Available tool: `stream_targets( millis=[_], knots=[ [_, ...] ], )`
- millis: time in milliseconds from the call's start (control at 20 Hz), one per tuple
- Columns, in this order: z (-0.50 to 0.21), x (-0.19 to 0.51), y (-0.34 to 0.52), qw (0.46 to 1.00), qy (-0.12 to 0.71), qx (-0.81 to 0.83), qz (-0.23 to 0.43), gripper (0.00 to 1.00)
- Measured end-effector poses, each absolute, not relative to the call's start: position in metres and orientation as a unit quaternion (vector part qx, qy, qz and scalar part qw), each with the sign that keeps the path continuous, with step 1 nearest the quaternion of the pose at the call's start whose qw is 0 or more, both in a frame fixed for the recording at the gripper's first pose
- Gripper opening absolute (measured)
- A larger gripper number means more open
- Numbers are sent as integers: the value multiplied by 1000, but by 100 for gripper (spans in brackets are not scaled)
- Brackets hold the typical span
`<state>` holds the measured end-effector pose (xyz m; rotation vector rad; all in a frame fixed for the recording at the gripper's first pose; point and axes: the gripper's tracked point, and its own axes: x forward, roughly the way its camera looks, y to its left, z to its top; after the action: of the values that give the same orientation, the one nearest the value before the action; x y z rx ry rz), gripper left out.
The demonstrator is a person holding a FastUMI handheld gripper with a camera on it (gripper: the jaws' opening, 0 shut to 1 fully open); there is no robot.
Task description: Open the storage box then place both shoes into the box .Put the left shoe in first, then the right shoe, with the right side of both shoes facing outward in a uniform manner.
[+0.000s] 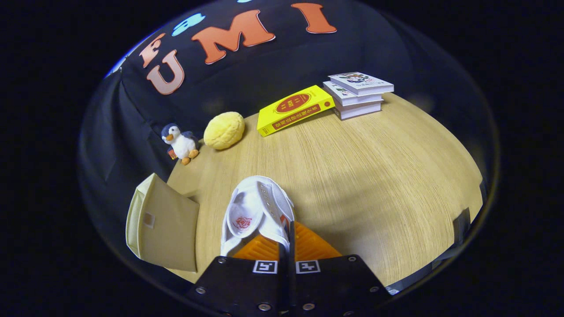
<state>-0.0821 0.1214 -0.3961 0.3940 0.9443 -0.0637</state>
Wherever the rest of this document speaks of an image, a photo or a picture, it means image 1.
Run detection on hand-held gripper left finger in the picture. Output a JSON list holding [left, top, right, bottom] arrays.
[[187, 233, 289, 317]]

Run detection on yellow bread plush toy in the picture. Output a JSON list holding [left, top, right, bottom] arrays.
[[203, 111, 245, 151]]

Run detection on white canvas shoe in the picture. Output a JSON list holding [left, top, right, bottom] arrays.
[[220, 176, 295, 258]]

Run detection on penguin plush toy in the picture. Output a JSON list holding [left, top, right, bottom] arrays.
[[160, 123, 200, 166]]

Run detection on beige fabric storage box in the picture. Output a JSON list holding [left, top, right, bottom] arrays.
[[126, 173, 200, 273]]

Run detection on yellow book with red circle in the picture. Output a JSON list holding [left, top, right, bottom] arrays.
[[257, 85, 335, 137]]

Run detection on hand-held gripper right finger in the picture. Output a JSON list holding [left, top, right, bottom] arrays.
[[289, 221, 392, 317]]

